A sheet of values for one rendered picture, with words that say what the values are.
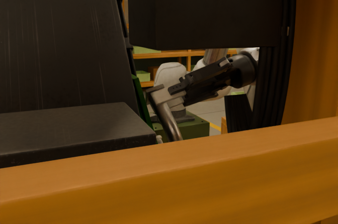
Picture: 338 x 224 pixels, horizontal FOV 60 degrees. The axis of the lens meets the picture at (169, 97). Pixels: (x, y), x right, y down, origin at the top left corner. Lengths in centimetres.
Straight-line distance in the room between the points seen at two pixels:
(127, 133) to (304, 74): 24
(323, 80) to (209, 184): 22
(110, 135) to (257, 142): 19
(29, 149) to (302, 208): 29
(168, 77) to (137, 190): 113
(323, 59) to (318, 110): 6
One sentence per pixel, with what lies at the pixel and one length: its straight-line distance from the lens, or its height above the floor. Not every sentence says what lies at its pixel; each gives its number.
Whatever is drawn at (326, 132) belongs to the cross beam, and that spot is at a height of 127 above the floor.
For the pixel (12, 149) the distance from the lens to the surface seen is 38.
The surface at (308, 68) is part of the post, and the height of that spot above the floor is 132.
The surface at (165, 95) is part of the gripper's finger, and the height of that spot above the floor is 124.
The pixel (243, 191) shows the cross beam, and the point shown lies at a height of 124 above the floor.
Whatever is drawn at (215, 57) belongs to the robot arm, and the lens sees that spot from 135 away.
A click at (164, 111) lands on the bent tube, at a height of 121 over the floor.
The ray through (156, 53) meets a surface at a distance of 608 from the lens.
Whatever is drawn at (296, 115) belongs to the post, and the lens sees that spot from 43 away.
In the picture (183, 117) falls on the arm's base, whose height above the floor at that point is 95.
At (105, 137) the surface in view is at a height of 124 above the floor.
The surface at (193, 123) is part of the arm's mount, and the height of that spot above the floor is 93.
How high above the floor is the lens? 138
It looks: 14 degrees down
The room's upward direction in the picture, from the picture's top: straight up
